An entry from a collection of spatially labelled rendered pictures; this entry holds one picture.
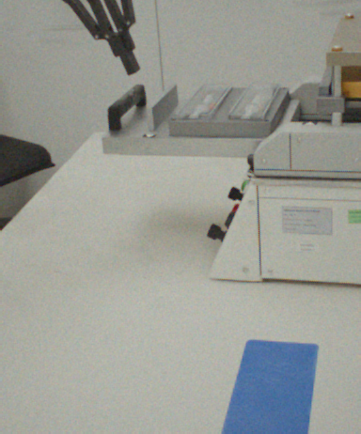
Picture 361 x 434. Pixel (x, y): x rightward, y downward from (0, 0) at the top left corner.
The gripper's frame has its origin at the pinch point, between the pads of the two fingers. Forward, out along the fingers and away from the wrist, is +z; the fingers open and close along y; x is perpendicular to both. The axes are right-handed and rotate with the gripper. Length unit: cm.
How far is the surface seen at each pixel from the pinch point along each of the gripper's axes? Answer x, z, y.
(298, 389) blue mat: 43, 43, -20
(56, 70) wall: -140, 8, 84
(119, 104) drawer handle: 5.5, 6.9, 2.6
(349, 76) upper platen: 8.2, 14.9, -34.4
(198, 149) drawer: 11.2, 17.2, -9.0
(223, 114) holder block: 6.4, 14.2, -13.6
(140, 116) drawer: -0.6, 11.0, 2.6
